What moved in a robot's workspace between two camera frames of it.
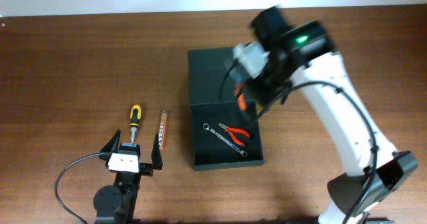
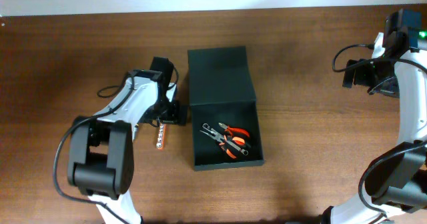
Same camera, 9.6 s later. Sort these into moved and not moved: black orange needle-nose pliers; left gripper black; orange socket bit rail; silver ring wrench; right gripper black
Moved: right gripper black; black orange needle-nose pliers; left gripper black
Not moved: orange socket bit rail; silver ring wrench
